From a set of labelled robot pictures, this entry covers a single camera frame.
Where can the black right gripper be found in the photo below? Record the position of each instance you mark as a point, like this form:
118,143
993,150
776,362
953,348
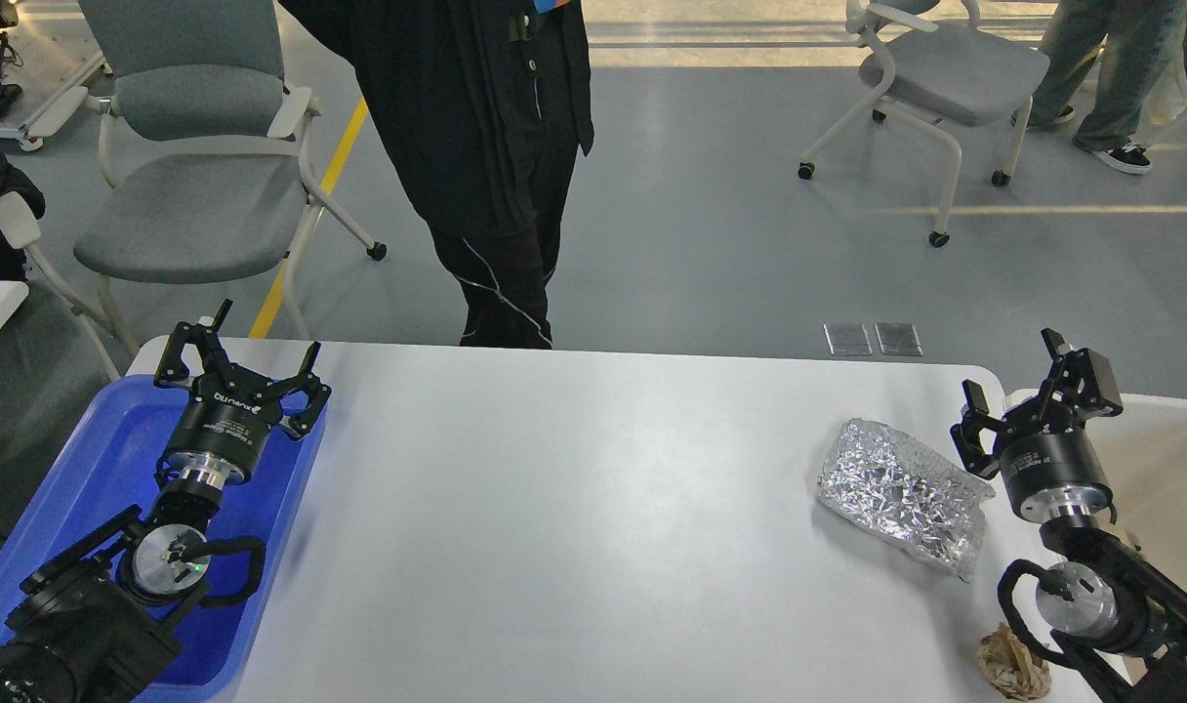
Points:
1051,471

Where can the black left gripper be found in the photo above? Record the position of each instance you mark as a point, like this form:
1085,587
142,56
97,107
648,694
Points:
225,426

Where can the silver foil bag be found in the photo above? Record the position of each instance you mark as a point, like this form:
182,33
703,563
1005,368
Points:
893,486

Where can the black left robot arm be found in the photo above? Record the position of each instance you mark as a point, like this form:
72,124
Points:
147,554

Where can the robot base on cart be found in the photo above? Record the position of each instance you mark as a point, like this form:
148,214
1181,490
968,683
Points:
48,58

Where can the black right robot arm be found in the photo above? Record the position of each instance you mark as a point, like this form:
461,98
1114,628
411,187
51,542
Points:
1103,610

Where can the beige plastic bin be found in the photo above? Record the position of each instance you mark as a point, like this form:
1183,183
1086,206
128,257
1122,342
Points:
1143,453

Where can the metal floor socket right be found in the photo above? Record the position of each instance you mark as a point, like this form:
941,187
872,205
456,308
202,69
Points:
899,339

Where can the metal floor socket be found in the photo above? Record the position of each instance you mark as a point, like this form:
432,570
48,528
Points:
848,339
899,339

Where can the blue plastic tray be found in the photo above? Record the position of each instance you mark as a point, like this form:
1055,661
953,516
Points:
107,466

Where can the metal floor socket left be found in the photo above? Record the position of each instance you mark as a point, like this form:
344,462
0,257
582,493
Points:
848,339

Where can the grey office chair left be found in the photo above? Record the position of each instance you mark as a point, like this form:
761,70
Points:
186,70

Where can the grey office chair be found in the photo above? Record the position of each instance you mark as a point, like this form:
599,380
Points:
186,70
927,72

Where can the crumpled brown paper ball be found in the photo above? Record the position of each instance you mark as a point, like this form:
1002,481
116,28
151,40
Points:
1008,666

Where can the white armrest chair left edge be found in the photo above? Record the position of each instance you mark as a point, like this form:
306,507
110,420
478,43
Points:
19,226

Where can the grey office chair right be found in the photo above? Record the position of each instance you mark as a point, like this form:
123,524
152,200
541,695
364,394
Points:
927,72

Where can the person in black coat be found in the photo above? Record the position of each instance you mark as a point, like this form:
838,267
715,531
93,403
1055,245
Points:
482,108

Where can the person in grey jeans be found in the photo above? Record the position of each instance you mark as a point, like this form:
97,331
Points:
1132,43

